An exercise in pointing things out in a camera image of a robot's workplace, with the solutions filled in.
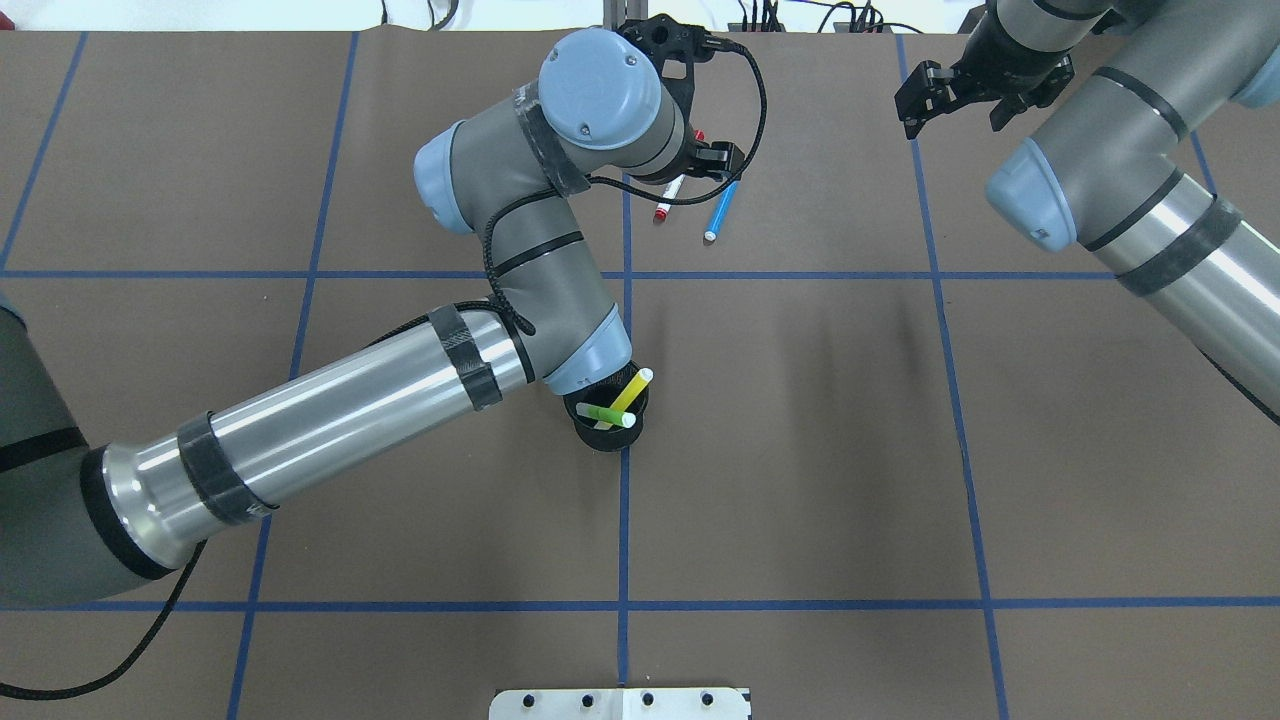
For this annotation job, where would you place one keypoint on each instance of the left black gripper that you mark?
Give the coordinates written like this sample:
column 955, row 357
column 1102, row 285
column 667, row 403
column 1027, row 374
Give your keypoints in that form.
column 716, row 158

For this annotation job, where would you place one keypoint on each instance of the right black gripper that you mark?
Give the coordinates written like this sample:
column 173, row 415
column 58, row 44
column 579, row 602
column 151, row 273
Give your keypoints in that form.
column 1005, row 62

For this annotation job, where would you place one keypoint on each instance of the blue highlighter pen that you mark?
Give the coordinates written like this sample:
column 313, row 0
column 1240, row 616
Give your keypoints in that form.
column 719, row 213

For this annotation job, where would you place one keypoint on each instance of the red cap white marker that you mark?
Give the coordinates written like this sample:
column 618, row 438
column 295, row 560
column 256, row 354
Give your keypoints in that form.
column 668, row 194

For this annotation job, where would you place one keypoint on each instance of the yellow highlighter pen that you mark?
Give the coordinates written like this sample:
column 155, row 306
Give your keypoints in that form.
column 633, row 389

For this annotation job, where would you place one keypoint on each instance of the green highlighter pen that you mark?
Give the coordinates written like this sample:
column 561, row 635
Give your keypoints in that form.
column 605, row 417

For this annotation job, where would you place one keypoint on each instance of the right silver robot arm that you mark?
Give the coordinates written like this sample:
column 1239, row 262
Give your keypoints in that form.
column 1127, row 82

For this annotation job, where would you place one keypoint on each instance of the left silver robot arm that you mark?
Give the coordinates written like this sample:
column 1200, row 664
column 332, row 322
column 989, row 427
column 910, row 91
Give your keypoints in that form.
column 82, row 523

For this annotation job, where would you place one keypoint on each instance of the black mesh pen holder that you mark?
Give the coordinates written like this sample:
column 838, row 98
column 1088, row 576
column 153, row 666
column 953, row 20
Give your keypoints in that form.
column 603, row 393

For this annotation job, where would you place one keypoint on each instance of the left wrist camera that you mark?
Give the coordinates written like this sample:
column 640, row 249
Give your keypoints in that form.
column 662, row 39

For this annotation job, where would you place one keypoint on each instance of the aluminium frame post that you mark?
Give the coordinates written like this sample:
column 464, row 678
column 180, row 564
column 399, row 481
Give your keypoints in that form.
column 617, row 13

